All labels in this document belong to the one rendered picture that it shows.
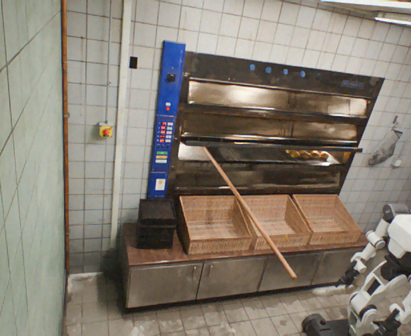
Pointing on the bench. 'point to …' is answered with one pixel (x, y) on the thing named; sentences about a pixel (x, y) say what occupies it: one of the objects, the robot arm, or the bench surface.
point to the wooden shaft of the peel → (253, 219)
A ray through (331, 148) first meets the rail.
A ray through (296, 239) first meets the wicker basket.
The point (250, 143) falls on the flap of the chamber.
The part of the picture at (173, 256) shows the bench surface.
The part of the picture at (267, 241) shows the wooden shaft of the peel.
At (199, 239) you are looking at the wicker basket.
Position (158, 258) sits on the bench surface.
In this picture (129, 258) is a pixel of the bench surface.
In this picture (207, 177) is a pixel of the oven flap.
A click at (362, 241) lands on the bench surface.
